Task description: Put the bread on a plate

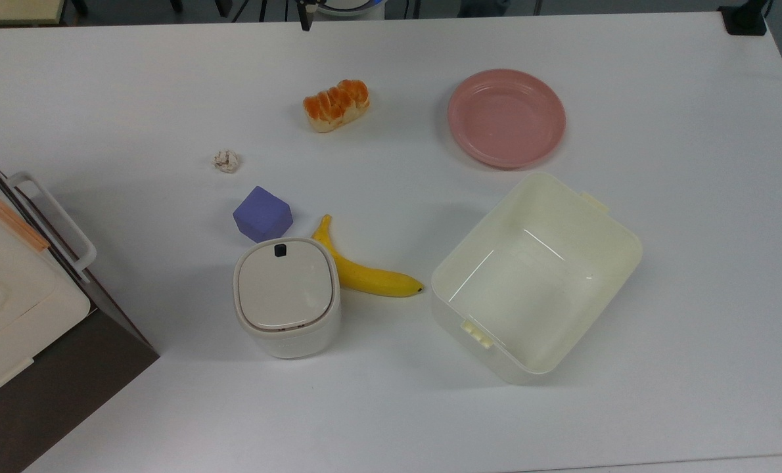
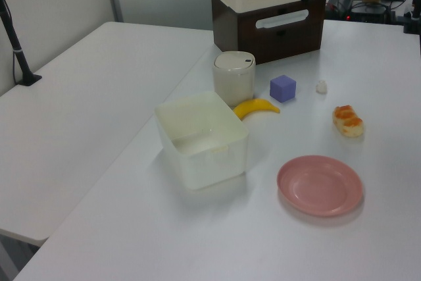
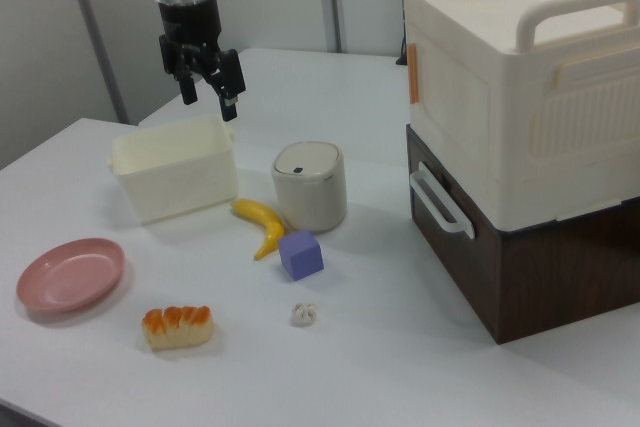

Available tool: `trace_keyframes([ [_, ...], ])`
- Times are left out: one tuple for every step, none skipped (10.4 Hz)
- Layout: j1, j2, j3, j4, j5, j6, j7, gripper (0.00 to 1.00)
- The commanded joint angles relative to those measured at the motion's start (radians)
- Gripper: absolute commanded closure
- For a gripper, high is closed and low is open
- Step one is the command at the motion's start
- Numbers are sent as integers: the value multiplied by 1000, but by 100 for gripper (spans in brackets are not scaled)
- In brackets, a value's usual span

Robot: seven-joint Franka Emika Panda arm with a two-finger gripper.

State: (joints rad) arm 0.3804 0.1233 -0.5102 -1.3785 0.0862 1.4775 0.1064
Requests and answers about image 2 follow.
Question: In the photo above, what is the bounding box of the purple cube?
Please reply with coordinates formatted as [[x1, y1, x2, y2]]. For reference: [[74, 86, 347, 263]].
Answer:
[[269, 74, 297, 103]]

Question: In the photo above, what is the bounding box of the black device with red light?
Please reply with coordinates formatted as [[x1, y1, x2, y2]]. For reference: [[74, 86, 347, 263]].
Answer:
[[325, 0, 397, 24]]

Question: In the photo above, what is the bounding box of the cream mini trash can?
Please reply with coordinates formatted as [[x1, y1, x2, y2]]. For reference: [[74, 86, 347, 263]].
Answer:
[[212, 51, 257, 107]]

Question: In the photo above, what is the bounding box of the dark brown drawer box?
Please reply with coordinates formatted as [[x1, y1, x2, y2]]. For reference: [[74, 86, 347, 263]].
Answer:
[[210, 0, 326, 66]]

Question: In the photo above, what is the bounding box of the black table clamp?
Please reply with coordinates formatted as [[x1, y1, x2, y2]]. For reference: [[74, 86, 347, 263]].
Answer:
[[402, 0, 421, 35]]

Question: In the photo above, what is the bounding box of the pink plastic plate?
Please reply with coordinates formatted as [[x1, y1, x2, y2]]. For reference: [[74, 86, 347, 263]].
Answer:
[[276, 154, 364, 218]]

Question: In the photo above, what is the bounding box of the bread roll with orange topping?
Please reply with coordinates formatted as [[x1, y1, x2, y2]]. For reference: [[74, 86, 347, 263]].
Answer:
[[332, 105, 366, 138]]

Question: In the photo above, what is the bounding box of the white plastic storage bin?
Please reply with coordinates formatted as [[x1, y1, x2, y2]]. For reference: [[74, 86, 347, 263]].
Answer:
[[154, 91, 250, 192]]

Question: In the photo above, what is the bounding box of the black camera stand pole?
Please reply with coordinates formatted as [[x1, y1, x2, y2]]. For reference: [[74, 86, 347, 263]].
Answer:
[[0, 0, 43, 88]]

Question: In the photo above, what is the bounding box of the yellow banana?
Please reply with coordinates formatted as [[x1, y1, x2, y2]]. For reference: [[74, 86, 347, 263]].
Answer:
[[232, 98, 282, 121]]

